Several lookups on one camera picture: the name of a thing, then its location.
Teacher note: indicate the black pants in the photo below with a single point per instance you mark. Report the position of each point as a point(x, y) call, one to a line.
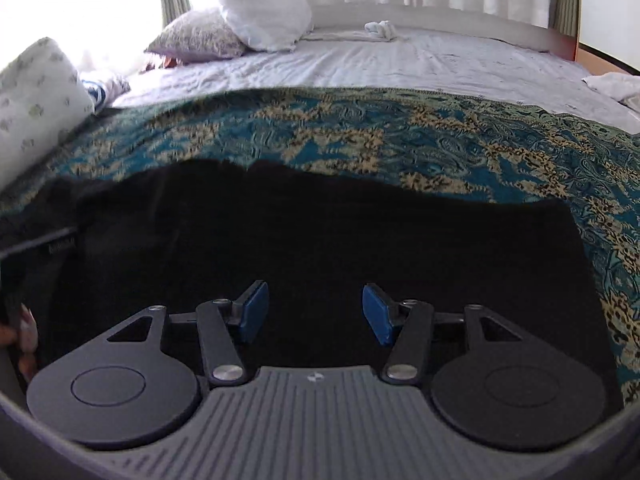
point(325, 240)

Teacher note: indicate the blue striped cloth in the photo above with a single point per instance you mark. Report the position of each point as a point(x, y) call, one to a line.
point(105, 90)

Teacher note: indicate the lavender floral pillow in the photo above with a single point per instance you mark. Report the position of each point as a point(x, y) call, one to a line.
point(197, 37)

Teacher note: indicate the plain white pillow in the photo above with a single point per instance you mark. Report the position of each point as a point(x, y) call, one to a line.
point(262, 12)

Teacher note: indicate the wooden bed headboard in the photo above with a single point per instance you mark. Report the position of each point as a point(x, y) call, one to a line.
point(450, 20)

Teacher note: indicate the teal paisley blanket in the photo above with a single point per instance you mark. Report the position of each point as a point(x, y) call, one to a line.
point(400, 135)

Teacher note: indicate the crumpled white cloth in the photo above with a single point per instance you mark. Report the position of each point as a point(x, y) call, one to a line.
point(617, 87)

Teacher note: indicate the person's left hand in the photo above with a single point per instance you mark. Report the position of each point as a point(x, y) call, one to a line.
point(27, 330)

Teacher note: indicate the knotted white cloth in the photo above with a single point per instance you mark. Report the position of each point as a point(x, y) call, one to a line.
point(380, 30)

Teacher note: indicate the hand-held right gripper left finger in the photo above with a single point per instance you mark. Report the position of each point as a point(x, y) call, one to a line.
point(252, 310)

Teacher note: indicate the white pillow with green print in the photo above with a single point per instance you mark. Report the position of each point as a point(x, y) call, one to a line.
point(35, 100)

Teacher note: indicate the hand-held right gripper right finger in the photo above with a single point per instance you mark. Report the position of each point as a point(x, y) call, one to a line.
point(377, 312)

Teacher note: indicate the white bed sheet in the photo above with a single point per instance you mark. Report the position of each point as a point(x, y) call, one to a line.
point(425, 62)

